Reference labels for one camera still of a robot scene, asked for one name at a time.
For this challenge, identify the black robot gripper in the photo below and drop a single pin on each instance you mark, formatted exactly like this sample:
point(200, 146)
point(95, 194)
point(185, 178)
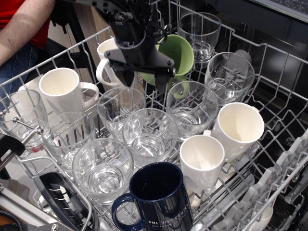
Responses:
point(136, 50)

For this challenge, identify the green ceramic mug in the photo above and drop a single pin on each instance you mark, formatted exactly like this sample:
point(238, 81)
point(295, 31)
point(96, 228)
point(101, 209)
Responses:
point(174, 48)

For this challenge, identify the person forearm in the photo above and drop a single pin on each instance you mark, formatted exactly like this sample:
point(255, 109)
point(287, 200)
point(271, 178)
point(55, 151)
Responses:
point(24, 25)

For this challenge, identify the tall white mug rear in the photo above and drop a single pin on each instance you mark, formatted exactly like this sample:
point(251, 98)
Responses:
point(104, 71)

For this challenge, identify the white mug left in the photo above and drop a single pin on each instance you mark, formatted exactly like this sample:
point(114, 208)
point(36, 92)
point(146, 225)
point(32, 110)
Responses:
point(65, 93)

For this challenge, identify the white mug front centre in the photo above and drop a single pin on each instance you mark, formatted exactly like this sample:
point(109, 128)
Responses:
point(201, 160)

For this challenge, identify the white mug right tilted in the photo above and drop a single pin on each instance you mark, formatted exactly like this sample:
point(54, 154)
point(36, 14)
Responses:
point(237, 127)

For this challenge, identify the navy blue printed mug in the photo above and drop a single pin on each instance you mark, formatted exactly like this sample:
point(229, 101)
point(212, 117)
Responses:
point(159, 194)

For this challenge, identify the clear glass centre left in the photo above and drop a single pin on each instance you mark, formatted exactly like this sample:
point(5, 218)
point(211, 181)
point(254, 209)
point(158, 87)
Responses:
point(115, 105)

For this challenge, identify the clear glass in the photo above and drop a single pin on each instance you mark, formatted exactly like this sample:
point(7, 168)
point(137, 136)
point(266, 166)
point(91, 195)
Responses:
point(102, 168)
point(202, 31)
point(115, 105)
point(20, 112)
point(151, 135)
point(193, 106)
point(230, 75)

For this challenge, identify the clear glass centre right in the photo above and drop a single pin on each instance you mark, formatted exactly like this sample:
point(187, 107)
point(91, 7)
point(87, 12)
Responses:
point(193, 106)

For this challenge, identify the clear glass centre front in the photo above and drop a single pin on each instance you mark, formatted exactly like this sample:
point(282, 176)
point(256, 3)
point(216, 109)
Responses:
point(151, 135)

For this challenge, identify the clear glass rear top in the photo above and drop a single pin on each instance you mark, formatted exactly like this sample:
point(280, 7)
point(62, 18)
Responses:
point(202, 31)

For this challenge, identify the clear glass right rear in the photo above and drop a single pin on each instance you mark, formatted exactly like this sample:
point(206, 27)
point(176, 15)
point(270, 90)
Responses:
point(230, 75)

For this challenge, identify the clear glass left ribbed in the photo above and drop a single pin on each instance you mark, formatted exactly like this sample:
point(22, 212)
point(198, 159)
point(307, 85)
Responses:
point(66, 134)

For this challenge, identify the clear glass front left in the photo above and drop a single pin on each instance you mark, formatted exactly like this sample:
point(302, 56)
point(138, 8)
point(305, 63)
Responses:
point(102, 168)

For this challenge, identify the blue jeans leg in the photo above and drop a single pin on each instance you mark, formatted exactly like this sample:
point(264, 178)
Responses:
point(23, 60)

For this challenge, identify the clear glass far left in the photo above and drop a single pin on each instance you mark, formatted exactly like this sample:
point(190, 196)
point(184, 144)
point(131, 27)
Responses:
point(20, 112)

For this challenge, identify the red shirt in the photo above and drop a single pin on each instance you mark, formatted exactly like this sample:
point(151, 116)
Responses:
point(7, 10)

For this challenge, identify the black clamp with metal screw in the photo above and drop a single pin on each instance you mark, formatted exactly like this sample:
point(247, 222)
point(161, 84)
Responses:
point(10, 146)

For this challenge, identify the grey plastic cup shelf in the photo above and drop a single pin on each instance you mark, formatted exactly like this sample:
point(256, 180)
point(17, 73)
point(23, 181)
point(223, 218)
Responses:
point(261, 195)

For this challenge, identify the grey wire dishwasher rack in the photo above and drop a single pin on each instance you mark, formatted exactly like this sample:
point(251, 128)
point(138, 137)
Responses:
point(285, 113)

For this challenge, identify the black slotted rack handle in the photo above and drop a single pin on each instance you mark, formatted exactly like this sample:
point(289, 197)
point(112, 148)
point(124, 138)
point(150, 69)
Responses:
point(64, 202)

